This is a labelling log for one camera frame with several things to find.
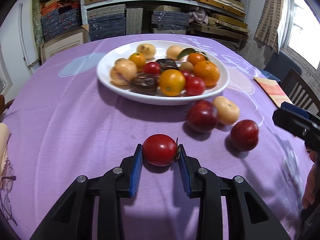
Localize red tomato with stem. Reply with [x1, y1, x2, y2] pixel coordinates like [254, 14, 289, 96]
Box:
[142, 134, 178, 167]

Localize checked curtain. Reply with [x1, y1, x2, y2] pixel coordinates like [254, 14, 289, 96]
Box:
[255, 0, 289, 53]

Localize large yellow round pear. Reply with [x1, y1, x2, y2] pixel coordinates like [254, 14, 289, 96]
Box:
[110, 60, 138, 86]

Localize yellow loquat fruit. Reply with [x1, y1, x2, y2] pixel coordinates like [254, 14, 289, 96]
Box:
[136, 43, 156, 60]

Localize orange cherry tomato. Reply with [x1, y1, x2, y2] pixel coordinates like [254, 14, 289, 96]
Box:
[159, 69, 186, 96]

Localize person's right hand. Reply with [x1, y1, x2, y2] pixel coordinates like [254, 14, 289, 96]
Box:
[302, 148, 317, 209]

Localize small orange tomato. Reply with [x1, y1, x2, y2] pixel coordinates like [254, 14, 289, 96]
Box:
[129, 53, 146, 72]

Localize red cherry tomato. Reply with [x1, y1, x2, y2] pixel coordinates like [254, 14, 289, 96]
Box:
[185, 77, 206, 96]

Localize large mandarin orange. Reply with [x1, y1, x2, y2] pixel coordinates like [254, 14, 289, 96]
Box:
[193, 61, 220, 87]

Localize purple printed tablecloth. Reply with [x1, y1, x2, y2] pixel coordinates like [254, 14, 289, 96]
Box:
[3, 35, 312, 239]

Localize mandarin with green leaf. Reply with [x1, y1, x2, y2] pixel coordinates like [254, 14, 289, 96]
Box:
[177, 48, 208, 65]

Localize metal shelving unit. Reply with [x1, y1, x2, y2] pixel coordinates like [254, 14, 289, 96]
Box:
[80, 0, 249, 51]

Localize small tan longan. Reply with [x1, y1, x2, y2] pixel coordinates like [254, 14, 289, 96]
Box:
[114, 58, 126, 65]

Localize white oval plate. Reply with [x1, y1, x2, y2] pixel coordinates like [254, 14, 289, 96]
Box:
[97, 40, 230, 106]

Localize dark wooden chair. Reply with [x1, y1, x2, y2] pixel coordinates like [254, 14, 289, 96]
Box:
[280, 68, 319, 116]

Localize brown longan fruit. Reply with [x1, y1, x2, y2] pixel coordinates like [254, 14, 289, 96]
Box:
[179, 61, 194, 73]

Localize red tomato with calyx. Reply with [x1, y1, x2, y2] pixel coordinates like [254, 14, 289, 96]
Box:
[143, 62, 161, 76]

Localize rolled beige paper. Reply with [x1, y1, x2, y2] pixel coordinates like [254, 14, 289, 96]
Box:
[0, 122, 10, 174]

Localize dark red plum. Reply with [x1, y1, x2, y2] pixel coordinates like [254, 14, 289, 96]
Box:
[185, 100, 218, 133]
[229, 119, 259, 152]

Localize orange exercise notebook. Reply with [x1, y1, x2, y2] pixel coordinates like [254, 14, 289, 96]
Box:
[254, 77, 293, 108]

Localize eyeglasses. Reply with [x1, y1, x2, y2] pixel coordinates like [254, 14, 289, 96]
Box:
[1, 159, 17, 225]

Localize framed picture leaning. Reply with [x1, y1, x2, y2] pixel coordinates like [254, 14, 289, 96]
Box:
[40, 24, 89, 64]

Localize blue folded cloth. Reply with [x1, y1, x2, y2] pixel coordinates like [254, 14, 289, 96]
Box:
[261, 70, 281, 84]

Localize dark brown water chestnut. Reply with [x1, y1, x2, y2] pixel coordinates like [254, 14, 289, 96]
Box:
[156, 59, 178, 73]

